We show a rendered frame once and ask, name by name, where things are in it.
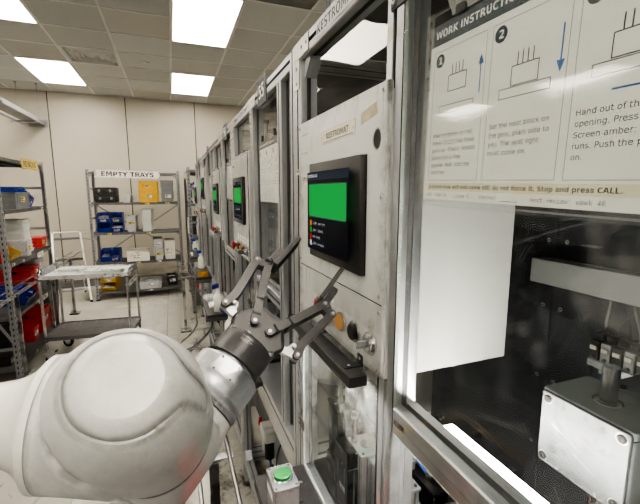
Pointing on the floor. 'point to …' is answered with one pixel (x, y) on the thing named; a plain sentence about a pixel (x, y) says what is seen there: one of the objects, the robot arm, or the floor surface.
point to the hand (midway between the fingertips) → (310, 266)
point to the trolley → (68, 331)
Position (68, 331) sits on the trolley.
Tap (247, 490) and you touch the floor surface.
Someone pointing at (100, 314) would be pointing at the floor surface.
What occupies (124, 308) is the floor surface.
